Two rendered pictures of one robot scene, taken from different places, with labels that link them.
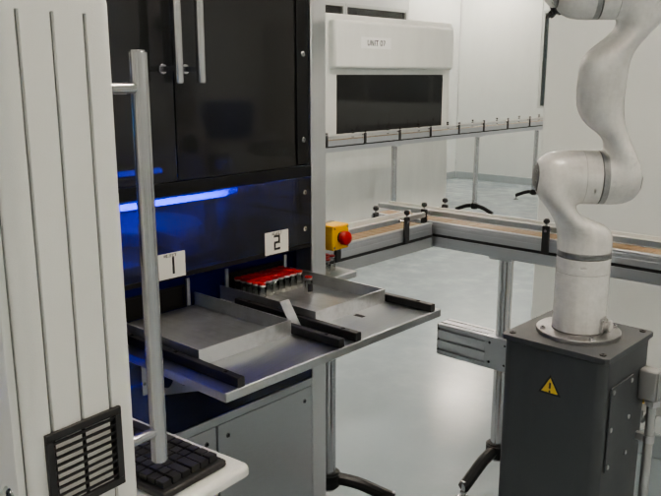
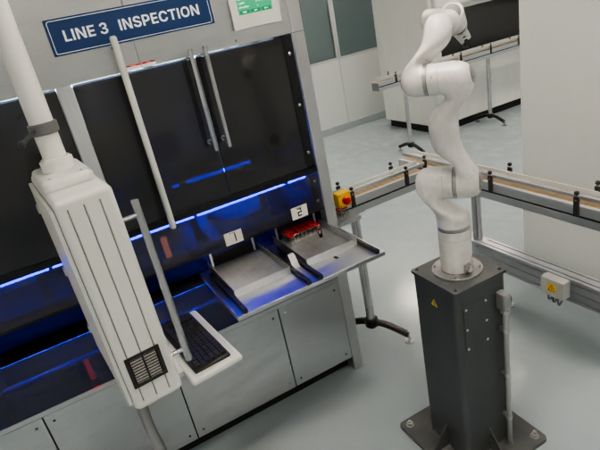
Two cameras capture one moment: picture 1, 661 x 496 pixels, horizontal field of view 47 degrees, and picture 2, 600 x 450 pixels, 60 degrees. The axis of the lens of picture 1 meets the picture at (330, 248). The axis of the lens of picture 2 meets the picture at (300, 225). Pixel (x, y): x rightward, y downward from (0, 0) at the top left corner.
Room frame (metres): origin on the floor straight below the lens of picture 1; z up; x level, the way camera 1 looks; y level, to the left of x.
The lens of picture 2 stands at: (-0.11, -0.78, 1.92)
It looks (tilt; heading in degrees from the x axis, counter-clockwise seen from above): 23 degrees down; 24
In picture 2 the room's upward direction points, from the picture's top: 12 degrees counter-clockwise
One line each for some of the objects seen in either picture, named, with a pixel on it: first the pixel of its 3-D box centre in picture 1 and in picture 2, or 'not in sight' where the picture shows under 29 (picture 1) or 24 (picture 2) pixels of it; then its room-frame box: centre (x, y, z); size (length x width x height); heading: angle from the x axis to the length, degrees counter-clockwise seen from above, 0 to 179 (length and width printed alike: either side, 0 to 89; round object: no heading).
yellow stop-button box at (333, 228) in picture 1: (331, 235); (341, 198); (2.16, 0.00, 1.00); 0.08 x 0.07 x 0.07; 48
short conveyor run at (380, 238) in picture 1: (357, 238); (373, 187); (2.47, -0.09, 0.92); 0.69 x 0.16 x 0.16; 138
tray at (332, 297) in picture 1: (301, 293); (313, 240); (1.90, 0.07, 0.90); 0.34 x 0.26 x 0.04; 48
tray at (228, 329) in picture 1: (197, 325); (247, 268); (1.64, 0.30, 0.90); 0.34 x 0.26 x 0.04; 48
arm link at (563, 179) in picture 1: (572, 203); (442, 197); (1.70, -0.55, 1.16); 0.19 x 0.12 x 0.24; 87
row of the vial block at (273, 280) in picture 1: (277, 284); (304, 233); (1.96, 0.14, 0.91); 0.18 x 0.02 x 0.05; 138
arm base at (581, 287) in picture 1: (580, 293); (455, 248); (1.70, -0.58, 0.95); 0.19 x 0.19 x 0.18
